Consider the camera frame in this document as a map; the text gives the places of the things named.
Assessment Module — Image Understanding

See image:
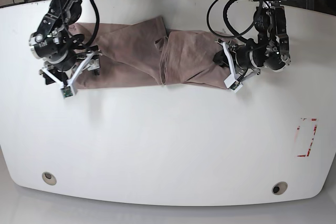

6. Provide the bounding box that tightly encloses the mauve T-shirt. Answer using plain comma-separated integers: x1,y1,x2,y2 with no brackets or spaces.
76,16,230,89

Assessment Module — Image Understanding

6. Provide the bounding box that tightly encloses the grey table grommet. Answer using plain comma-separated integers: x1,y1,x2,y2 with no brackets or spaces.
42,172,57,186
272,182,288,195

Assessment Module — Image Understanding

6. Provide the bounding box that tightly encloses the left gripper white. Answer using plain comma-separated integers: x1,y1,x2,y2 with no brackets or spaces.
213,39,261,88

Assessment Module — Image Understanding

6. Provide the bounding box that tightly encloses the left wrist green camera board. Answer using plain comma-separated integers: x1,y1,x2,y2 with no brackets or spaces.
230,82,243,93

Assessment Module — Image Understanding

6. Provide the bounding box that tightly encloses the left grey table grommet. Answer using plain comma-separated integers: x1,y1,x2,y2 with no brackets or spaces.
42,172,57,186

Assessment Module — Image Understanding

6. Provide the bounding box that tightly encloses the right wrist green camera board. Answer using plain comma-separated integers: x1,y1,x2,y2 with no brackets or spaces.
60,86,77,99

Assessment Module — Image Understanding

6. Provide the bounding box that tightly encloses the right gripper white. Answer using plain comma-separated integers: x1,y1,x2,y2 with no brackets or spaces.
39,46,101,89

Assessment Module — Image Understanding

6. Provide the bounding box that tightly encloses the red tape rectangle marking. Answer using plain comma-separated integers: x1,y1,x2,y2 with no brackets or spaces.
294,118,318,157

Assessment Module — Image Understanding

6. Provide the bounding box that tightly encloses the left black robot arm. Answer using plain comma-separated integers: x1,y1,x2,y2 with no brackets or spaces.
210,0,291,92

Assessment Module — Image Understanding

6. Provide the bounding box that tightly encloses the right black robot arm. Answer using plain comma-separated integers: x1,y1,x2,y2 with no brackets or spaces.
29,0,101,98

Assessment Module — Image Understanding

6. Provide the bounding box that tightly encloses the wrist green camera board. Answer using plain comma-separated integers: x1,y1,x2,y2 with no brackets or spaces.
230,82,243,93
60,86,77,99

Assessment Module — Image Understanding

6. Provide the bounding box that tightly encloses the right grey table grommet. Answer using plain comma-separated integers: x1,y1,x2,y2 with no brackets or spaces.
272,182,288,195

